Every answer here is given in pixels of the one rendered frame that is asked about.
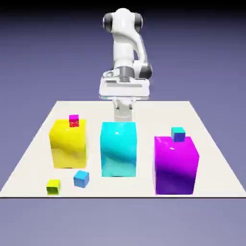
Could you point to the large yellow box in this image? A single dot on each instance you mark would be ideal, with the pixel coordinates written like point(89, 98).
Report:
point(67, 144)

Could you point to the small magenta cube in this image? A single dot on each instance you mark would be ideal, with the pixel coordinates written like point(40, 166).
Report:
point(74, 121)

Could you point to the small teal cube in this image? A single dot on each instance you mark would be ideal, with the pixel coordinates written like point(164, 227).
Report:
point(178, 134)

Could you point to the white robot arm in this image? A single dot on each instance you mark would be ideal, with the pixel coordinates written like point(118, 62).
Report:
point(123, 38)

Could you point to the small blue cube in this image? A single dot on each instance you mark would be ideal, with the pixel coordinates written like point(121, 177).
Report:
point(81, 179)

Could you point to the small yellow-green cube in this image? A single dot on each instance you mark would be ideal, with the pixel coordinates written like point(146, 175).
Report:
point(53, 186)

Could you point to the large magenta box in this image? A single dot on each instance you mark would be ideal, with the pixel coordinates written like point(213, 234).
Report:
point(174, 165)

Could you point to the large cyan box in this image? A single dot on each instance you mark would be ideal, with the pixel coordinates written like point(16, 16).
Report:
point(118, 150)

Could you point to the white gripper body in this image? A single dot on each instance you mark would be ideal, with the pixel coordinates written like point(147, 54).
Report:
point(124, 90)

